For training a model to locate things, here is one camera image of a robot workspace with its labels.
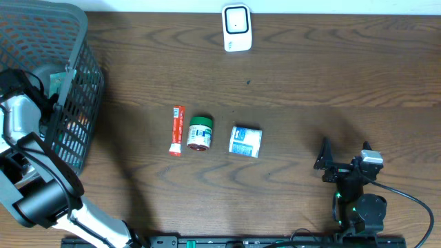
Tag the white barcode scanner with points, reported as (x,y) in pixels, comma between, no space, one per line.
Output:
(237,28)

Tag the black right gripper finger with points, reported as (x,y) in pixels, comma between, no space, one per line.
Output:
(324,158)
(366,146)

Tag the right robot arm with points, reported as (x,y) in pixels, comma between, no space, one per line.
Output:
(358,213)

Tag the green lid jar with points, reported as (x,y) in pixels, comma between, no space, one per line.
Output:
(200,133)

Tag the grey plastic basket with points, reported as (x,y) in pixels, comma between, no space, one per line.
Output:
(46,39)

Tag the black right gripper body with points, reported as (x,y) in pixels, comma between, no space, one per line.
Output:
(339,171)

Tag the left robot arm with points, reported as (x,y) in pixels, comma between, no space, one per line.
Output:
(56,199)

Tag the red stick sachet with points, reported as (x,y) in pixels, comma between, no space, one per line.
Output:
(177,130)

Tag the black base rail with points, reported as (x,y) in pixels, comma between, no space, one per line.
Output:
(300,240)

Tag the blue white packet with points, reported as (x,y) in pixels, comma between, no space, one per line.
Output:
(245,141)

